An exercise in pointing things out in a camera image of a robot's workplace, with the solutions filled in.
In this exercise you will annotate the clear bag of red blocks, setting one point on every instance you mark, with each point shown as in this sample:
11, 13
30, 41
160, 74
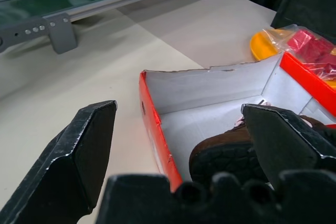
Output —
307, 48

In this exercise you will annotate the orange shoebox with white interior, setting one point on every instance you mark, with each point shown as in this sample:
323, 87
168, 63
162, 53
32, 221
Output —
236, 108

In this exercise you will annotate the black plastic crate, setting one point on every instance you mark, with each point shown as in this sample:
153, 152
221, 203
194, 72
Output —
304, 6

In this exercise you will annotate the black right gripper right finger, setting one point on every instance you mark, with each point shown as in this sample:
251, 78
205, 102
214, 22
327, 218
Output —
278, 142

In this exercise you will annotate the yellow plate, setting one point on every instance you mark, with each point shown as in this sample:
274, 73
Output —
265, 47

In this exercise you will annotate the brown suede shoe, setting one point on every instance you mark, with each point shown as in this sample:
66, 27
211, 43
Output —
225, 153

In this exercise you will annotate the green conveyor belt with grey frame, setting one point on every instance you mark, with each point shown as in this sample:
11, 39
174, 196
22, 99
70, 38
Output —
78, 1

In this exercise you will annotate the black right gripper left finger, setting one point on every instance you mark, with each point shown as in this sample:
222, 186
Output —
71, 161

